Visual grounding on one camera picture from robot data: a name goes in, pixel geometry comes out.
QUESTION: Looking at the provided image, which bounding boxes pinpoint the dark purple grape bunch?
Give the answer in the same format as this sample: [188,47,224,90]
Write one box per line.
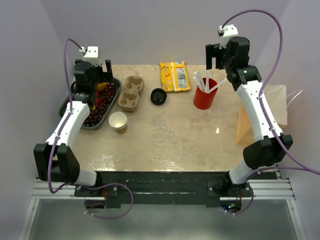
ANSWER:
[82,82,118,127]

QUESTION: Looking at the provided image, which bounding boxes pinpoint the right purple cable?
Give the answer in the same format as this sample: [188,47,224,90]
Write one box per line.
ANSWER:
[221,9,320,216]

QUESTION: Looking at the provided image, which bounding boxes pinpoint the yellow snack bag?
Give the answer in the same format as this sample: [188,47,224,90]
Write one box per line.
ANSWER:
[159,61,191,93]

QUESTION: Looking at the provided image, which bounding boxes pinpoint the red toy strawberries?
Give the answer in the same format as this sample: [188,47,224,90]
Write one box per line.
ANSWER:
[92,82,107,110]

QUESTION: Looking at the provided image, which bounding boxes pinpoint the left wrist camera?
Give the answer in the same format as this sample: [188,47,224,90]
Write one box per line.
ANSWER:
[79,46,102,67]

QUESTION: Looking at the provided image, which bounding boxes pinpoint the paper coffee cup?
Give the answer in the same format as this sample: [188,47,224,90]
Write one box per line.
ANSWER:
[108,111,128,134]

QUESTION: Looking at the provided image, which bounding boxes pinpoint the red plastic cup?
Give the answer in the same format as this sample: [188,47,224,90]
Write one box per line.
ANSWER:
[193,84,218,110]

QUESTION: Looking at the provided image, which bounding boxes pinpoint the black coffee lid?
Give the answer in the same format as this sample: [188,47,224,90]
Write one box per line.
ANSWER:
[150,88,167,106]

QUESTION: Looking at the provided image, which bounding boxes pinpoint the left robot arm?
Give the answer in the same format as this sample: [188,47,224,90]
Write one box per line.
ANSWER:
[33,59,114,196]

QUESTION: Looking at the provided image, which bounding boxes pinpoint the dark green fruit tray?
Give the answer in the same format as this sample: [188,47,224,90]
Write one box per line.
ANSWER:
[58,76,123,131]

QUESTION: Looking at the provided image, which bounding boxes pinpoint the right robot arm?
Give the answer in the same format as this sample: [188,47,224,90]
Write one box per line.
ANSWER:
[205,36,293,197]

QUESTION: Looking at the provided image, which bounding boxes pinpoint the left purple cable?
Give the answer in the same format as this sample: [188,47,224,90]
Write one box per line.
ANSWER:
[47,38,134,220]

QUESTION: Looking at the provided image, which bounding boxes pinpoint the black mounting base plate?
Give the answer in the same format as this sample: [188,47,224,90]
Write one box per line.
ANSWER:
[74,171,252,208]

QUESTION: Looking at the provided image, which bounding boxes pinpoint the brown paper bag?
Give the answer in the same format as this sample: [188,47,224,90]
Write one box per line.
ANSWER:
[235,84,303,147]

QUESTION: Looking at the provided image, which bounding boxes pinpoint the purple cable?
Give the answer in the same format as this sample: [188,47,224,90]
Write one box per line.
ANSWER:
[221,9,320,216]
[47,38,134,220]

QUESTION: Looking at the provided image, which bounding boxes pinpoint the cardboard cup carrier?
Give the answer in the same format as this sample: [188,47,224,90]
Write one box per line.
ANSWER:
[118,75,145,112]

